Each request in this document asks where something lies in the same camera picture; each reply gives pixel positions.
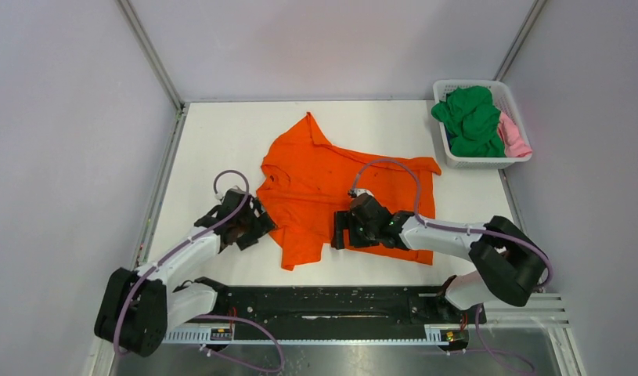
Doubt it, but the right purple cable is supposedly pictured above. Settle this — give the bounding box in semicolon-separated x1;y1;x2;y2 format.
348;157;554;376

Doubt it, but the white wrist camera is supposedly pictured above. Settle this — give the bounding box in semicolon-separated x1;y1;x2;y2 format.
216;186;248;206
348;188;374;200

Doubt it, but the purple cable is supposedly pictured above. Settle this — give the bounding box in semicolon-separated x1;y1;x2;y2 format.
112;168;287;374
348;157;554;376

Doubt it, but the white slotted cable duct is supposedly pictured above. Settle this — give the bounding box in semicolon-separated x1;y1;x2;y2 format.
162;324;470;349

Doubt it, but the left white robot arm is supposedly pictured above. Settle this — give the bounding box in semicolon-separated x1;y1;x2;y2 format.
93;188;276;357

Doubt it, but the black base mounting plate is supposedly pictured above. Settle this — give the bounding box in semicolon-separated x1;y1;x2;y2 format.
187;280;487;339

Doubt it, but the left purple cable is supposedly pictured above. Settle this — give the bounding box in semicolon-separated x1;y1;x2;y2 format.
112;168;287;374

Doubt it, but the orange t shirt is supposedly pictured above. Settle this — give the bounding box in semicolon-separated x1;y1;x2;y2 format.
255;111;443;273

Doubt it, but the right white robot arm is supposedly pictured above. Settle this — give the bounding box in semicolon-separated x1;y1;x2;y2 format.
331;190;550;323

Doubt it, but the white plastic basket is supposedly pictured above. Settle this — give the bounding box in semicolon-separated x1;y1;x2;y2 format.
433;79;532;169

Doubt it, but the green t shirt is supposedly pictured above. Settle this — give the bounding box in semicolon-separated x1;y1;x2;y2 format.
431;86;506;157

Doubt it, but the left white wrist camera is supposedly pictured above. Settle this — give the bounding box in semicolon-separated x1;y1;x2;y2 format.
216;186;248;206

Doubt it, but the pink t shirt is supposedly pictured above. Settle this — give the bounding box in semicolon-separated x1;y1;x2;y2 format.
497;112;532;158

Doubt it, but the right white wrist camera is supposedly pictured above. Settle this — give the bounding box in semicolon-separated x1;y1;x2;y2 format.
348;188;374;200

